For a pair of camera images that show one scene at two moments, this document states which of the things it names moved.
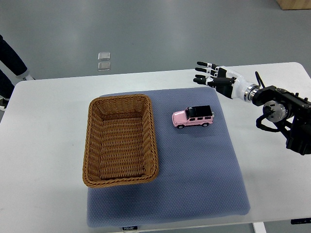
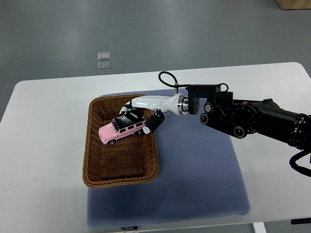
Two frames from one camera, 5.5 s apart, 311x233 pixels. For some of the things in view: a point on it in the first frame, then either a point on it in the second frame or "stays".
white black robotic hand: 226,81 -> 152,108
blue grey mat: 199,174 stays
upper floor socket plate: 104,56 stays
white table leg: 259,227 stays
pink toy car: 193,115 -> 119,127
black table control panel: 301,221 stays
